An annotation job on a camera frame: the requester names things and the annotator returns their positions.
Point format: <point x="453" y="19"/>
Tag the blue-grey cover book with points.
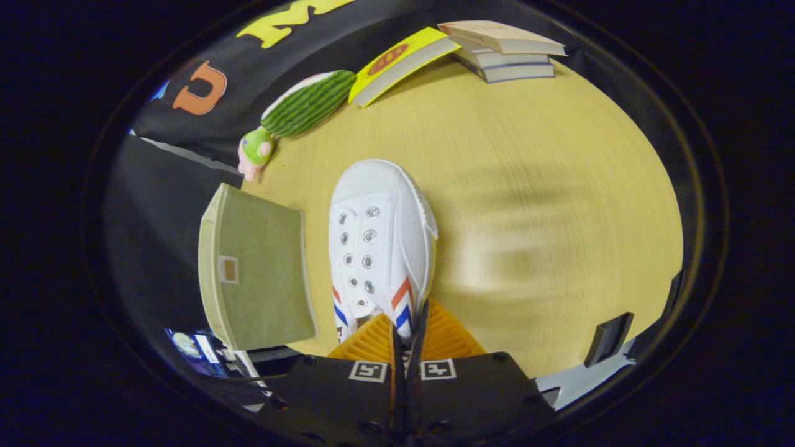
<point x="522" y="73"/>

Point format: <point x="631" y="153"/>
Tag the blue printed carton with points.
<point x="192" y="347"/>

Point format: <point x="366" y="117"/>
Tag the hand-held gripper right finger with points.
<point x="417" y="347"/>

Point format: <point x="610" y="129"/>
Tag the black rectangular block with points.
<point x="608" y="338"/>

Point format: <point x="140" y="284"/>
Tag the white canvas shoe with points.
<point x="379" y="205"/>

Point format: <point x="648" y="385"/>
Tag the green fabric storage box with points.
<point x="261" y="279"/>

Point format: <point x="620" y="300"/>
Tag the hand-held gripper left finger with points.
<point x="397" y="397"/>

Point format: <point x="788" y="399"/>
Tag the white cover book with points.
<point x="515" y="60"/>

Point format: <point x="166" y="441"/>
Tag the yellow book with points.
<point x="397" y="62"/>

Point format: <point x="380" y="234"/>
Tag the watermelon slice plush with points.
<point x="307" y="105"/>

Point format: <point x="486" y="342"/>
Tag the beige cover book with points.
<point x="497" y="34"/>

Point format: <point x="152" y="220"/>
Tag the white device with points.
<point x="245" y="363"/>

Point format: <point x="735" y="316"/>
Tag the pink and green plush toy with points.
<point x="254" y="149"/>

